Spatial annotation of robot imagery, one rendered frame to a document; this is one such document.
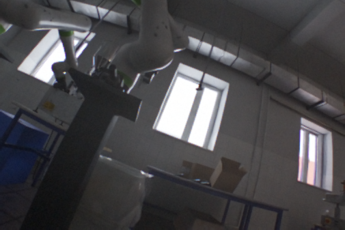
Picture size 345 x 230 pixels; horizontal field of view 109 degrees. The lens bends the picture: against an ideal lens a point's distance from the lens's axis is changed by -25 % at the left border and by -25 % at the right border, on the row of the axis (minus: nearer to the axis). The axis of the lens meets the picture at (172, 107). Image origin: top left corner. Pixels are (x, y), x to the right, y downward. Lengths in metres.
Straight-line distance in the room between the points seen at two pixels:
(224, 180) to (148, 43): 1.65
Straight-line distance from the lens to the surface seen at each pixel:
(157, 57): 0.53
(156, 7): 0.61
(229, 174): 1.87
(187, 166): 2.46
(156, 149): 2.94
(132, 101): 0.50
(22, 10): 0.92
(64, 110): 1.54
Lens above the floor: 0.74
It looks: 22 degrees up
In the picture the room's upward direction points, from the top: 21 degrees clockwise
